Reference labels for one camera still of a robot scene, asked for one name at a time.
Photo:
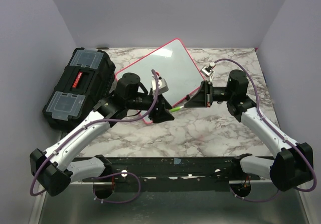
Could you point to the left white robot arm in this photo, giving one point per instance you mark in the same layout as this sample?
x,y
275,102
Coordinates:
x,y
54,168

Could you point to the black toolbox with clear lids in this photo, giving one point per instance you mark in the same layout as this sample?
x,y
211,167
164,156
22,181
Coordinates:
x,y
86,79

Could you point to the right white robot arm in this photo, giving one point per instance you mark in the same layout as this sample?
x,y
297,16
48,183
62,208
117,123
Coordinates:
x,y
292,163

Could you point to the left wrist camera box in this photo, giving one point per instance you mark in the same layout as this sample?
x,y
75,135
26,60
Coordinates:
x,y
161,84

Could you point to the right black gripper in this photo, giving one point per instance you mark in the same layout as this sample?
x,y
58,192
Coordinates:
x,y
203,98

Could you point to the blue tape piece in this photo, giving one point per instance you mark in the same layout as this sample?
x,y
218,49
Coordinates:
x,y
177,161

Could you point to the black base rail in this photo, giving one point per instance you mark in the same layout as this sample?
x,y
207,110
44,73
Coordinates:
x,y
160,174

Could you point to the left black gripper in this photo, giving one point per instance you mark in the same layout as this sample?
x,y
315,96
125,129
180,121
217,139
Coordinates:
x,y
159,113

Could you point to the pink framed whiteboard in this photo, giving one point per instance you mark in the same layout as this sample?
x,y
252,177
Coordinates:
x,y
174,64

